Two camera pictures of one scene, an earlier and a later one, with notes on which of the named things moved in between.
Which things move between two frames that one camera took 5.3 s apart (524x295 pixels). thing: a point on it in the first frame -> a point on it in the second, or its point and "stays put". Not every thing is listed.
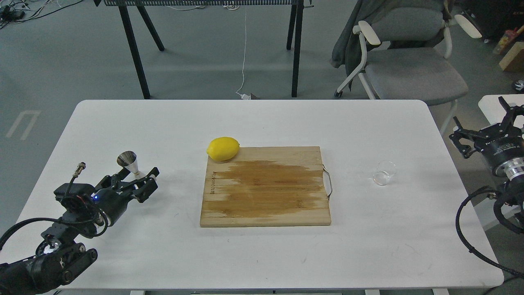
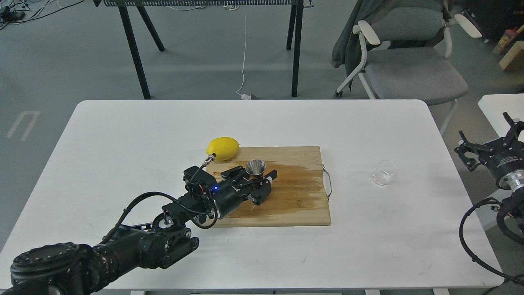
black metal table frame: [296, 21] stays put
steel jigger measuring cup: [128, 159] -> [255, 167]
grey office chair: [411, 62] stays put
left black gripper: [114, 205] -> [227, 194]
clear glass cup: [386, 170] stays put
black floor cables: [9, 15] stays put
